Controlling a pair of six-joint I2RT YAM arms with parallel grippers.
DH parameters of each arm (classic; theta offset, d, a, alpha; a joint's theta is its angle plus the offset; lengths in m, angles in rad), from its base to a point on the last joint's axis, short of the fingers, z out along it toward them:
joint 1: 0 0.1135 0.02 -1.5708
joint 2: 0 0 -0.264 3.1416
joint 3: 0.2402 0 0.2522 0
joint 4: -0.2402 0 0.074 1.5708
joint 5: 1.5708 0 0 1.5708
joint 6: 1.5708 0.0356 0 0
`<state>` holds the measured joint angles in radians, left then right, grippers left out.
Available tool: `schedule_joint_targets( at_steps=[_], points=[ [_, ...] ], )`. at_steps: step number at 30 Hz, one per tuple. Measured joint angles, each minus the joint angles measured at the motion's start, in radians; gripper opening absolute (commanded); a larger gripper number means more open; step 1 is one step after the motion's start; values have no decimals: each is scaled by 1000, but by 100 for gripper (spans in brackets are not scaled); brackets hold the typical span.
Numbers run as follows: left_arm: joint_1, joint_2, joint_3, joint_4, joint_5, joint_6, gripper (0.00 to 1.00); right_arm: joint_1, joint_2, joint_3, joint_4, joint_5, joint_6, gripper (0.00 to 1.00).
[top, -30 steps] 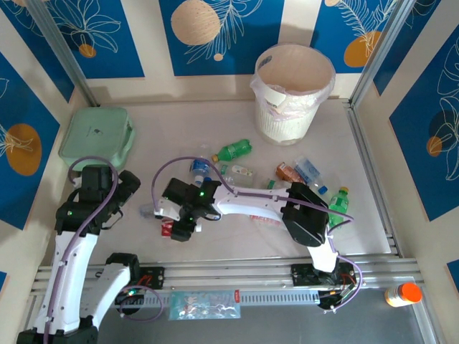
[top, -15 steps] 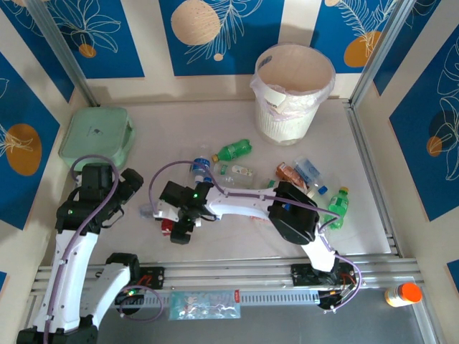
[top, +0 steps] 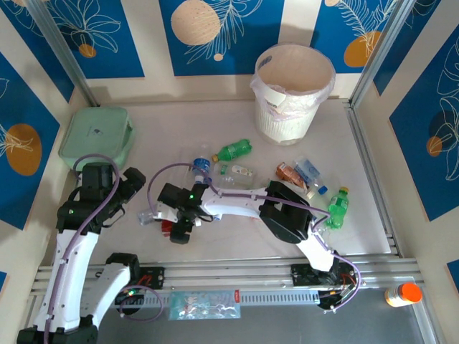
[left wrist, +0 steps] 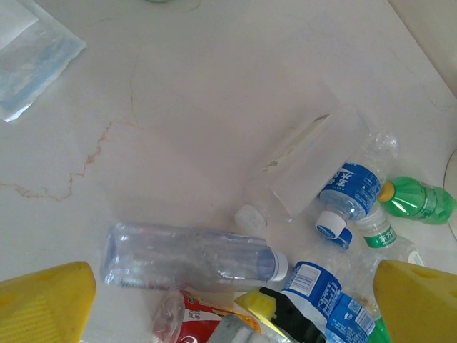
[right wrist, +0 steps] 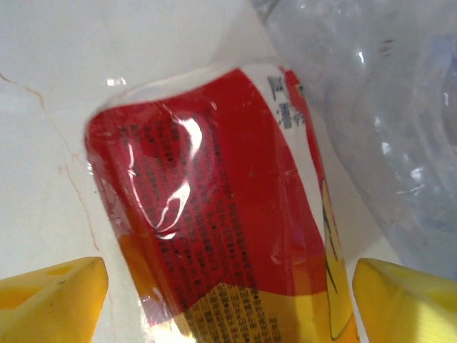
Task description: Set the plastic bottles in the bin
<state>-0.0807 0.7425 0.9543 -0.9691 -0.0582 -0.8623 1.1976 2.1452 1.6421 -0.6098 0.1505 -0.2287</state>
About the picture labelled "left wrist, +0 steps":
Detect blue-label water bottle blue cap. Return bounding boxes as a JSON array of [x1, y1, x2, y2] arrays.
[[281, 228, 379, 343]]

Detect white ribbed waste bin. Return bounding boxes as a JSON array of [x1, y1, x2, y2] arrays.
[[443, 149, 457, 194]]

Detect clear bottle white cap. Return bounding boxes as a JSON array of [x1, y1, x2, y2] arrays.
[[99, 222, 289, 292]]

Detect clear bottle red cap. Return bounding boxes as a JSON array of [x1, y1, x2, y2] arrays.
[[151, 289, 260, 343]]

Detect large clear square plastic bottle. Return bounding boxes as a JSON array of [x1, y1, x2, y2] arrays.
[[234, 103, 371, 229]]

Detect clear bottle flower label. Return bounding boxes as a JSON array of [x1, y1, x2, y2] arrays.
[[353, 207, 428, 269]]

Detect face mask plastic packet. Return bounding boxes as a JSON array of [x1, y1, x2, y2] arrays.
[[0, 0, 88, 124]]

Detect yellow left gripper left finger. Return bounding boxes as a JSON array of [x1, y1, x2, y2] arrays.
[[0, 261, 97, 343]]

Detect small crushed blue-label bottle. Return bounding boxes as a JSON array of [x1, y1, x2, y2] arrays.
[[315, 131, 400, 239]]

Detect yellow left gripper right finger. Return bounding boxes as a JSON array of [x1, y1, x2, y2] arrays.
[[373, 259, 457, 343]]

